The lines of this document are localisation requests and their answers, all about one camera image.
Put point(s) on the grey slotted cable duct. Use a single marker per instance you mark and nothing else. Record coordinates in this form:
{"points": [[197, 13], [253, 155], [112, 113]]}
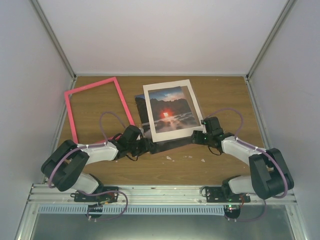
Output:
{"points": [[132, 209]]}

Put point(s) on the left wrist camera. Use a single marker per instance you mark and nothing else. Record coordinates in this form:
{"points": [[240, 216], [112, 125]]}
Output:
{"points": [[139, 136]]}

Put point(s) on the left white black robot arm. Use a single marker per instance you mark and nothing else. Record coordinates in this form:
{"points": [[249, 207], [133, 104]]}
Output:
{"points": [[64, 168]]}

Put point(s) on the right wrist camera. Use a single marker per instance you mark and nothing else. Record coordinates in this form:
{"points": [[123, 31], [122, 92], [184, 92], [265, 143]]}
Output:
{"points": [[203, 126]]}

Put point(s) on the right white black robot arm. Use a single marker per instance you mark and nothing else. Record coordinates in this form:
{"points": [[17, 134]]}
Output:
{"points": [[269, 176]]}

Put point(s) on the white paper mat border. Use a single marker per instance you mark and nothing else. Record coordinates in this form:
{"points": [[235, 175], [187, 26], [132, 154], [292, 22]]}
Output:
{"points": [[164, 136]]}

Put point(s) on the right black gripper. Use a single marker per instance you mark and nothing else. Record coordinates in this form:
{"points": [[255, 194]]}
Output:
{"points": [[196, 138]]}

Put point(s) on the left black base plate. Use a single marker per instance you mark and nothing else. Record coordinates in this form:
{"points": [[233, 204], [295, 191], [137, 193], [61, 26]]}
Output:
{"points": [[110, 195]]}

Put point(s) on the vertical aluminium post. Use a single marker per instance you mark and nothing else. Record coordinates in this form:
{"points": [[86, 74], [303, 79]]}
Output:
{"points": [[52, 36], [289, 4]]}

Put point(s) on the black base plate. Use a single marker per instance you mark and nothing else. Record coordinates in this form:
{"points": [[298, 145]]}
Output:
{"points": [[219, 194], [110, 195]]}

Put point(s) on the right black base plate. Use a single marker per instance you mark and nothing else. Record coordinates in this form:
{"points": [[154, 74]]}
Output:
{"points": [[219, 194]]}

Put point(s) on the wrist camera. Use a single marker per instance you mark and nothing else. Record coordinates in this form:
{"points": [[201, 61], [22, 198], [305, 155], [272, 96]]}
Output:
{"points": [[139, 136], [203, 126]]}

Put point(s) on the left vertical aluminium post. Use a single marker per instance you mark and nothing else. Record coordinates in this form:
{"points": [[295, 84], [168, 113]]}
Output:
{"points": [[52, 36]]}

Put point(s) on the sunset landscape photo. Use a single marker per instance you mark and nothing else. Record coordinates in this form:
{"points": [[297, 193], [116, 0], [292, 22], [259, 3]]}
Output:
{"points": [[172, 109]]}

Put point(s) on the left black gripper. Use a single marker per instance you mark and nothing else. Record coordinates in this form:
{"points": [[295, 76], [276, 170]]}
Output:
{"points": [[146, 147]]}

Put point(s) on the right vertical aluminium post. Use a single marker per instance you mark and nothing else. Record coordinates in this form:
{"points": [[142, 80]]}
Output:
{"points": [[289, 4]]}

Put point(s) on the aluminium mounting rail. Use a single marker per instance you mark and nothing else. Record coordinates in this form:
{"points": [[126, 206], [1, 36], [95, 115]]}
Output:
{"points": [[137, 195]]}

